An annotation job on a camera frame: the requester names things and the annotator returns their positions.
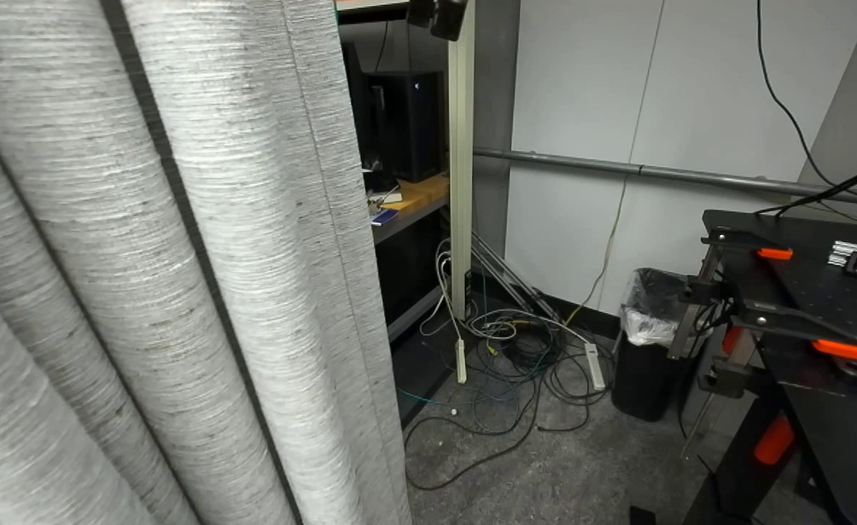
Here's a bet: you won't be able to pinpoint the grey fabric curtain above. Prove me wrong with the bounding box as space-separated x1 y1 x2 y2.
0 0 414 525

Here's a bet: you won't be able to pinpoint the black shelving unit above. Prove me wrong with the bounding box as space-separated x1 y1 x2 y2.
335 0 453 432

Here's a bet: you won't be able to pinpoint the wooden shelf board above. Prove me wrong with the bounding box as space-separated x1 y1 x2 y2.
367 173 450 245

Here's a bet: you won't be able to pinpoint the white blue paper stack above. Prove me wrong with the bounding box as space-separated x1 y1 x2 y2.
367 187 407 214

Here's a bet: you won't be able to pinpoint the metal tripod legs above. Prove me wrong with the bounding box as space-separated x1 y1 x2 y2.
468 242 558 324

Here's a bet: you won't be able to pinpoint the white power strip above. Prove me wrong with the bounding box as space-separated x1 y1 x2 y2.
580 340 609 395
450 334 472 389

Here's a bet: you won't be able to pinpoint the black computer tower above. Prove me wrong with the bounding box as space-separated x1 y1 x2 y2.
360 71 447 187

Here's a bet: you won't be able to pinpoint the black trash bin with bag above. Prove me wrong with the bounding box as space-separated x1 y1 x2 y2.
609 267 697 424

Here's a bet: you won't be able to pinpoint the black mounted device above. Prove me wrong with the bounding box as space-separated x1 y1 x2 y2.
404 0 468 44

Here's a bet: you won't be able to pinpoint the black orange bar clamp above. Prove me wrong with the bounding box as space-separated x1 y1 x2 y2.
749 416 800 472
685 274 857 365
752 245 799 267

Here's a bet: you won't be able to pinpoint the black robot workbench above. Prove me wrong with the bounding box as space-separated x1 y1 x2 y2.
685 208 857 525

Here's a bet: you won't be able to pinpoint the white floor cable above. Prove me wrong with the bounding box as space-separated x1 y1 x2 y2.
415 238 465 346

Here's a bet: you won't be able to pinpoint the green floor cable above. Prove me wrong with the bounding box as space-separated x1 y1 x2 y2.
461 308 555 392

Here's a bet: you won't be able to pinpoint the beige square post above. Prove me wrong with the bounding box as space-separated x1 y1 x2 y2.
443 0 481 324

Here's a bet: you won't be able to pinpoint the black floor cable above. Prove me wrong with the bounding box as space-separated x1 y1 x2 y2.
401 319 612 493

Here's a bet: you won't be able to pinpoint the grey wall rail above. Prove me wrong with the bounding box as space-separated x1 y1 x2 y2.
472 146 857 204

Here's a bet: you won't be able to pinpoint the thin yellow cable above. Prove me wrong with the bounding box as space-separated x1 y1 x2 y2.
555 0 666 330

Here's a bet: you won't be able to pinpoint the black wall cable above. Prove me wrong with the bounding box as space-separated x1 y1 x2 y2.
755 0 857 208

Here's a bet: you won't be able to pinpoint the black camera boom rod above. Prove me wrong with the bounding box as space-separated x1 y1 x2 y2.
755 153 857 223

